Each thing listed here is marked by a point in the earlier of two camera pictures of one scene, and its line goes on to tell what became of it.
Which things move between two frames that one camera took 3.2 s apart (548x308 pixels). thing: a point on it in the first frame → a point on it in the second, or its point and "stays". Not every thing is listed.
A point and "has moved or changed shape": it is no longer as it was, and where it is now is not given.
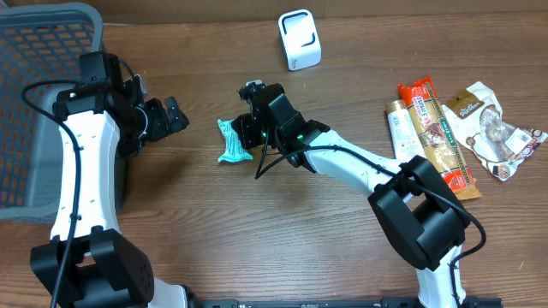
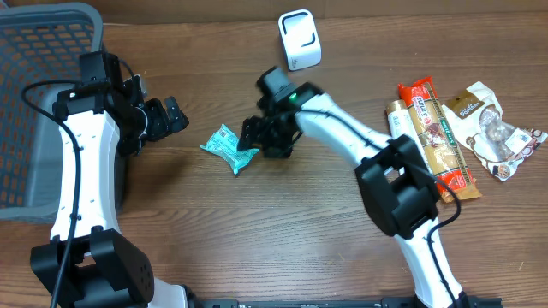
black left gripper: (158, 118) stays
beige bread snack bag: (476, 115) stays
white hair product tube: (407, 143) stays
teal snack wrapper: (235, 151) has moved or changed shape
